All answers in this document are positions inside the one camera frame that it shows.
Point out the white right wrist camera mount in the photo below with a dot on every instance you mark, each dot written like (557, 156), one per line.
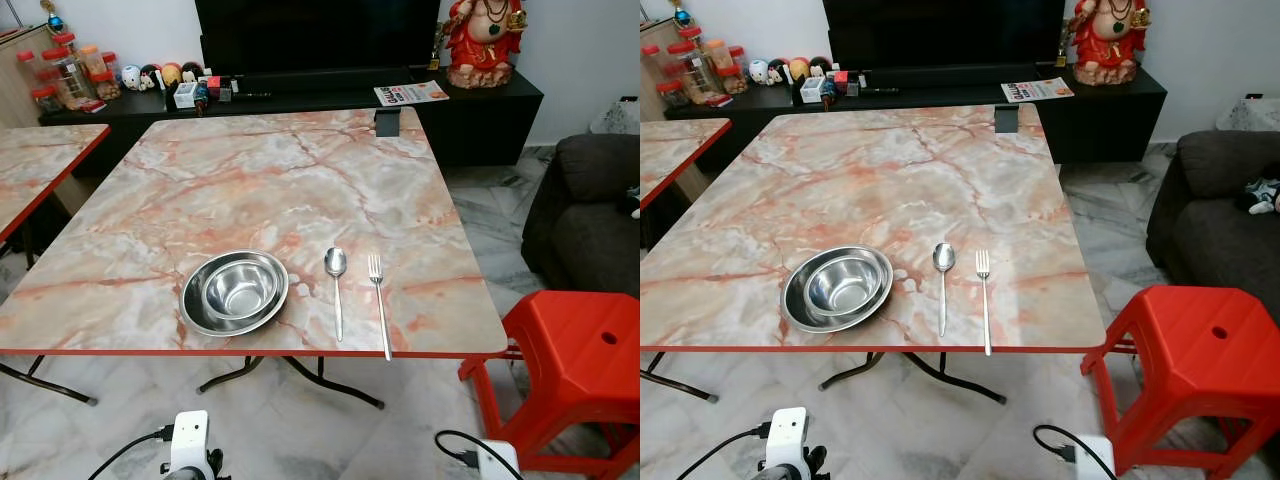
(1095, 460)
(498, 462)

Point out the red plastic stool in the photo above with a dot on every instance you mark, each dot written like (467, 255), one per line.
(570, 360)
(1190, 350)

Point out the white basket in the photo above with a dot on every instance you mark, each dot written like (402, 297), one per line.
(615, 118)
(1250, 113)

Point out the small white box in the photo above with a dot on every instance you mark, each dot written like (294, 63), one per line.
(185, 96)
(812, 90)

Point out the black white plush toy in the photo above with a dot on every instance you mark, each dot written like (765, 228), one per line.
(1262, 196)

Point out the small jar red lid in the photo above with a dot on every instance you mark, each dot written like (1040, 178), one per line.
(46, 99)
(672, 94)

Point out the steel fork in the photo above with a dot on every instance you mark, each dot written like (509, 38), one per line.
(984, 290)
(378, 290)

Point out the grey table clamp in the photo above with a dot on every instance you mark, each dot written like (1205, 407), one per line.
(388, 123)
(1007, 119)

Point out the orange white magazine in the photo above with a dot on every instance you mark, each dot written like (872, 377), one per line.
(1037, 90)
(410, 94)

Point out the jar with orange lid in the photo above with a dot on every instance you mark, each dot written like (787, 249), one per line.
(91, 62)
(718, 57)

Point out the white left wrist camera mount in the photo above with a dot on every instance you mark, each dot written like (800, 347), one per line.
(787, 434)
(189, 438)

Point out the light wooden cabinet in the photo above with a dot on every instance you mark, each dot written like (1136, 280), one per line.
(18, 85)
(650, 95)

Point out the steel bowl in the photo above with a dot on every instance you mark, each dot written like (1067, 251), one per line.
(240, 292)
(843, 287)

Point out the tall jar red lid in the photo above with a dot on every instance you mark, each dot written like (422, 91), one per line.
(64, 40)
(691, 35)

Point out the black round figurine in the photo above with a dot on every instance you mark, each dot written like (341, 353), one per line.
(777, 72)
(151, 78)
(194, 71)
(820, 66)

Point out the white round figurine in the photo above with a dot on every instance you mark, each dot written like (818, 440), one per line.
(132, 78)
(758, 72)

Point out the dark grey sofa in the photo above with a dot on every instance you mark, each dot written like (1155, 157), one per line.
(590, 230)
(1210, 250)

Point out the shallow steel plate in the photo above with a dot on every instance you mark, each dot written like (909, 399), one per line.
(797, 302)
(195, 305)

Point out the black television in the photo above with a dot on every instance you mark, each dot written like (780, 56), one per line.
(945, 28)
(315, 30)

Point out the yellow round figurine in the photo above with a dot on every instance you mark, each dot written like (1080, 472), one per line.
(799, 68)
(172, 74)

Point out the steel spoon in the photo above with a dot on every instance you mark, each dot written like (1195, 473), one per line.
(335, 262)
(944, 257)

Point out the blue ball ornament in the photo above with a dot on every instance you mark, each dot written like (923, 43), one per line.
(682, 16)
(54, 22)

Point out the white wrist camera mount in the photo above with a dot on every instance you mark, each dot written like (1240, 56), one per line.
(498, 462)
(1095, 460)
(189, 438)
(787, 434)

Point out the marble top folding table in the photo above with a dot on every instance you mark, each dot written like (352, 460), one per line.
(40, 160)
(260, 190)
(675, 150)
(890, 185)

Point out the red laughing Buddha statue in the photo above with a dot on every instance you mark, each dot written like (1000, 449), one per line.
(485, 45)
(1107, 42)

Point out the large clear jar red lid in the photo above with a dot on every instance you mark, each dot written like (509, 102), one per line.
(690, 74)
(65, 78)

